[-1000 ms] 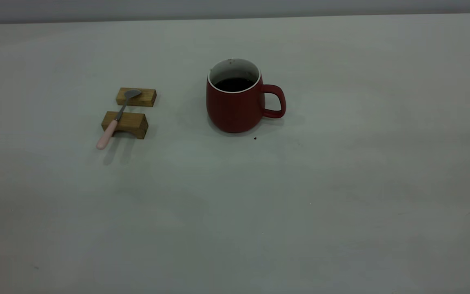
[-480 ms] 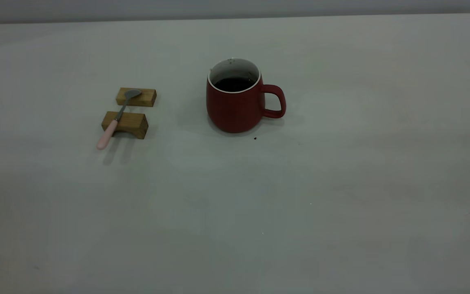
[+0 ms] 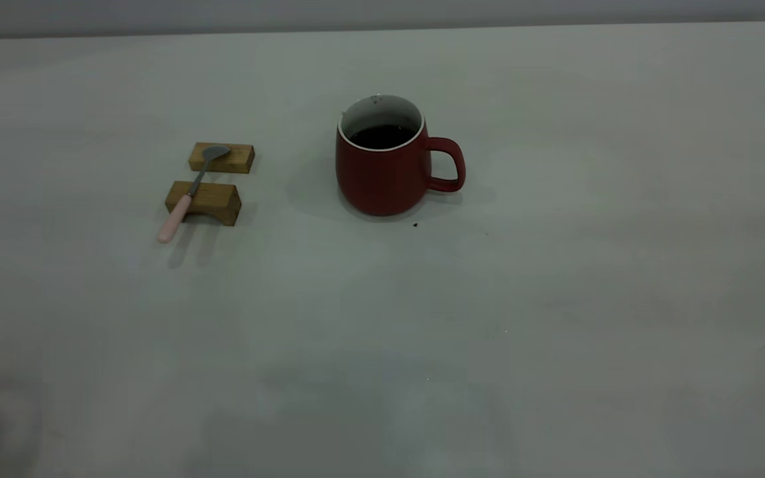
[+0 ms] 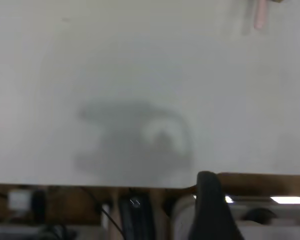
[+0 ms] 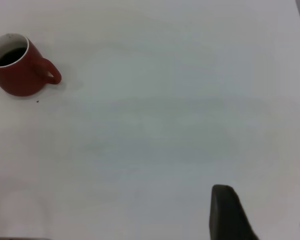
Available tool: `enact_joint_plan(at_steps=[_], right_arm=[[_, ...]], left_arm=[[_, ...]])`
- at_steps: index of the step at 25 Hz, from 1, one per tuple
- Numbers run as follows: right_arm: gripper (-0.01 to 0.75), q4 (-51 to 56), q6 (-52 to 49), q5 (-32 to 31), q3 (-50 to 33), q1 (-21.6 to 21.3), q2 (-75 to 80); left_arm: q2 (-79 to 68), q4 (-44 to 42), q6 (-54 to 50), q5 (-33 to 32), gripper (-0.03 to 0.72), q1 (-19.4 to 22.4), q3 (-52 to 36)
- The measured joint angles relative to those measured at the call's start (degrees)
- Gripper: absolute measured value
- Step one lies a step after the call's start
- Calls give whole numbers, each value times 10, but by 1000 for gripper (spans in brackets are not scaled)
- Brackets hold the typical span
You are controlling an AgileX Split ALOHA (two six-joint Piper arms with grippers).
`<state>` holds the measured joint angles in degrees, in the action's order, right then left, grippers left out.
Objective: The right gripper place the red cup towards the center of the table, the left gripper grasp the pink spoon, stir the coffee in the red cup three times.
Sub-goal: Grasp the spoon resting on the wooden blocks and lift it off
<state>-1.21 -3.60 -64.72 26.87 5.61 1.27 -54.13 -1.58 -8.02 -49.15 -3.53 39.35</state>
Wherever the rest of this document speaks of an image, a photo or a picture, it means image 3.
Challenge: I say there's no red ceramic mug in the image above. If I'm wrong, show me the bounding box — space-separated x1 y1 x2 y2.
335 94 467 217

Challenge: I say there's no pink-handled metal spoon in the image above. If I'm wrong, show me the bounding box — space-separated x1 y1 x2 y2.
157 145 231 244

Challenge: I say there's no dark coffee liquid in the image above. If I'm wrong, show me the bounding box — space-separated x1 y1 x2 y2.
349 125 416 149

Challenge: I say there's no flat wooden block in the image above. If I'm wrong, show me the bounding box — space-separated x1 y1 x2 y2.
188 142 256 175

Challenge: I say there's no arched wooden block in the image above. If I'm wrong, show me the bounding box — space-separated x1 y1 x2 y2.
165 181 242 227

